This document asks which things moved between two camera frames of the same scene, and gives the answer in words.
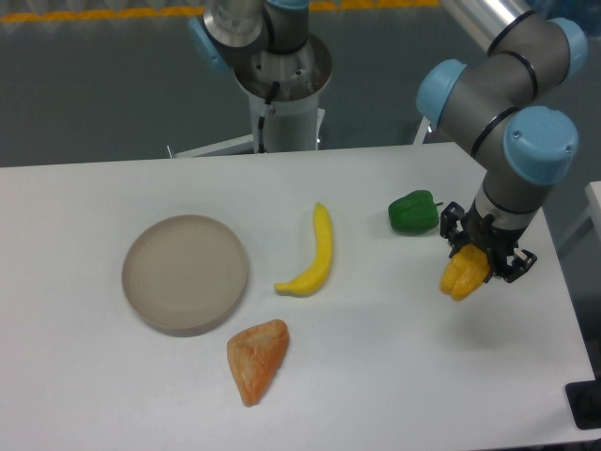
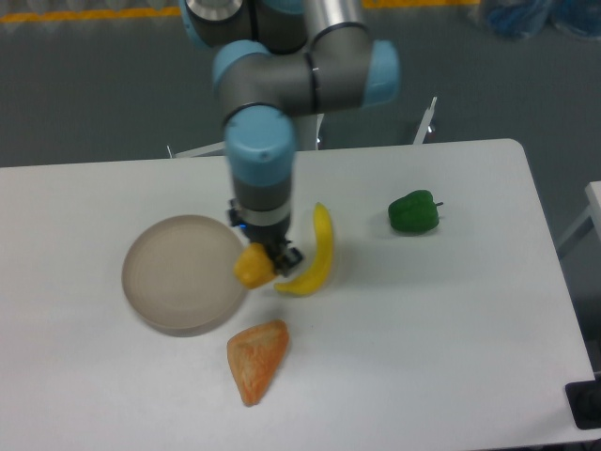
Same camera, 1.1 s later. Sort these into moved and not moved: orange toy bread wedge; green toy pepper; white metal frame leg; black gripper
Moved: black gripper
Not moved: white metal frame leg; green toy pepper; orange toy bread wedge
